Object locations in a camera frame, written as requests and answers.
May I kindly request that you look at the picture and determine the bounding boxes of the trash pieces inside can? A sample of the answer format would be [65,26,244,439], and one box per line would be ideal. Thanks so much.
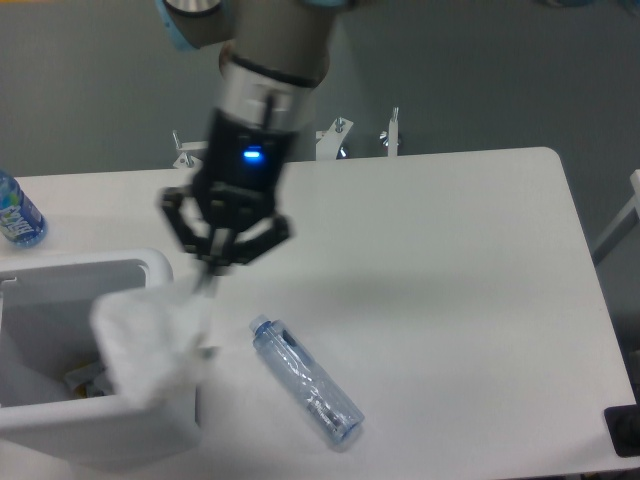
[63,361,114,399]

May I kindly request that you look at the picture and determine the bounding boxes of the white plastic trash can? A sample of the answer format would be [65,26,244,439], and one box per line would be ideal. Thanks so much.
[1,249,201,466]

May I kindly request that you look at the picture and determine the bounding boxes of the blue labelled water bottle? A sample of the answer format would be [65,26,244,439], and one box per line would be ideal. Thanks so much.
[1,171,47,248]

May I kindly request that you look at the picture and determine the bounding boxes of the clear plastic bottle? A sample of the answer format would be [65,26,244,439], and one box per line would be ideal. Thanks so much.
[249,315,365,446]

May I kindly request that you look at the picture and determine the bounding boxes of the white frame at right edge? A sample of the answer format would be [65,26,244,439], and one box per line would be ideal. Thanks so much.
[591,169,639,266]

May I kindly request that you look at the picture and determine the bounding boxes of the white left foot bracket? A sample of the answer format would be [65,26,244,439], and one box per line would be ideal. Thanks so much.
[172,130,208,169]

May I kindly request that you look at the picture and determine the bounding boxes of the black clamp at table edge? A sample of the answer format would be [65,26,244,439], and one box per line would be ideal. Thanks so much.
[604,404,639,458]

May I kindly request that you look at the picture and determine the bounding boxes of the clear plastic bag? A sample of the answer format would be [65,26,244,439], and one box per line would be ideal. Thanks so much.
[89,274,218,409]

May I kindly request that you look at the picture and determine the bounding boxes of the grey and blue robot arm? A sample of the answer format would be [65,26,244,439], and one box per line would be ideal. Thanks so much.
[156,1,362,291]

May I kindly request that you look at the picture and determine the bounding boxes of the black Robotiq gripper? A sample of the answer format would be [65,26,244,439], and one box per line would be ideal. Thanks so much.
[159,109,297,295]

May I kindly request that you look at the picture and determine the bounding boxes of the white bracket with wing bolt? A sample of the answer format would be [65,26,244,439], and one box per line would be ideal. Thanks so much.
[379,106,403,157]

